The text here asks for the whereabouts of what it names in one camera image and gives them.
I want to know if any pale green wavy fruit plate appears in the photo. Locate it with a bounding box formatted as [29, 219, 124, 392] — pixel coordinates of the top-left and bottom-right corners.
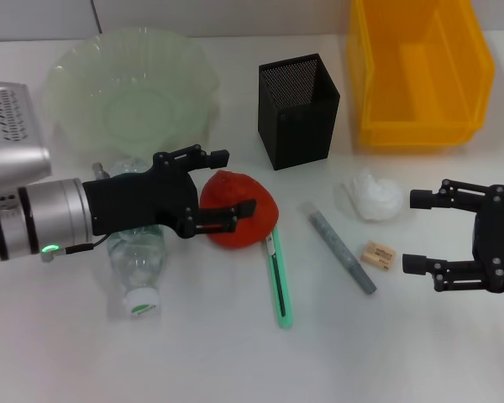
[41, 27, 223, 169]

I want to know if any red-orange fruit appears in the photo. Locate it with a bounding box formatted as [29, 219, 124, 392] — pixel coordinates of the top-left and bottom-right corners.
[197, 170, 281, 252]

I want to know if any beige eraser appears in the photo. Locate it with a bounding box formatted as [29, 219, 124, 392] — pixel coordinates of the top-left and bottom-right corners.
[360, 240, 397, 271]

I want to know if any left wrist camera housing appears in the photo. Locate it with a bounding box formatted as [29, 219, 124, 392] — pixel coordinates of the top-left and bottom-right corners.
[0, 81, 53, 188]

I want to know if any mint green utility knife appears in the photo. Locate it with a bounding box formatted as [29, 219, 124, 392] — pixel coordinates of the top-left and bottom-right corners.
[263, 228, 295, 329]

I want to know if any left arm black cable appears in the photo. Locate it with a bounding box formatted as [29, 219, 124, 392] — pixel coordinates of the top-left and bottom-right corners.
[40, 234, 109, 264]

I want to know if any yellow plastic bin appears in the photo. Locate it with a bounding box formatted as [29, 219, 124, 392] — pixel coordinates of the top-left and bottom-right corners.
[346, 0, 496, 148]

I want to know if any grey marker pen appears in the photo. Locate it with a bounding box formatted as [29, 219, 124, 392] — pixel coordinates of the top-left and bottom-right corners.
[300, 201, 378, 295]

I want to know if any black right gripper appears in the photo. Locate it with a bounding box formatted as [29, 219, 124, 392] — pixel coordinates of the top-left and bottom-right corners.
[402, 179, 504, 294]

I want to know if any white paper ball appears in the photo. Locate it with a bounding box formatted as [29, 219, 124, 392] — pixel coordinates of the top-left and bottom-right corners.
[338, 167, 404, 222]

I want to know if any black mesh pen holder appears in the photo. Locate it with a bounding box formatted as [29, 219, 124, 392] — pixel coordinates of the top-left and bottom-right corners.
[258, 53, 341, 171]

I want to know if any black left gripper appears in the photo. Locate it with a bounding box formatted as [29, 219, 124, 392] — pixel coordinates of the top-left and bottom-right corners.
[82, 144, 258, 240]

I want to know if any clear plastic water bottle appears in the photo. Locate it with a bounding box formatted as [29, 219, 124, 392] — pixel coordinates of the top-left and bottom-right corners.
[104, 157, 169, 322]

